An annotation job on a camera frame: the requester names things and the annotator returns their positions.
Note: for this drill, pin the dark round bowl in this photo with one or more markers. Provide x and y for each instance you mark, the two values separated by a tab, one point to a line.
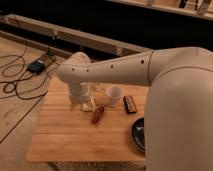
137	134

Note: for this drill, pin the white sponge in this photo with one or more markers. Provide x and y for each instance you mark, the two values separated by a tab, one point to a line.
88	107

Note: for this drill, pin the brown sausage toy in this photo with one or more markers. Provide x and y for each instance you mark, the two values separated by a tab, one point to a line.
97	115

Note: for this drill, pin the black power adapter box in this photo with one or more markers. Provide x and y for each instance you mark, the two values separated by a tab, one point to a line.
36	67

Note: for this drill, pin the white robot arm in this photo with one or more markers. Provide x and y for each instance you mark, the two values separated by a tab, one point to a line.
179	106

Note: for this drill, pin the translucent plastic cup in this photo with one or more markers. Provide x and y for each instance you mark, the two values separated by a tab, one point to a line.
114	94

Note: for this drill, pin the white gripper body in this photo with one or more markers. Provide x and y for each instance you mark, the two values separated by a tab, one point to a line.
79	94

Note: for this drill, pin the clear glass bottle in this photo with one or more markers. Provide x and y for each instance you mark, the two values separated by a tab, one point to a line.
96	87

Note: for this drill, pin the wooden table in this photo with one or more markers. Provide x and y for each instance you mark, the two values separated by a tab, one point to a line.
63	133

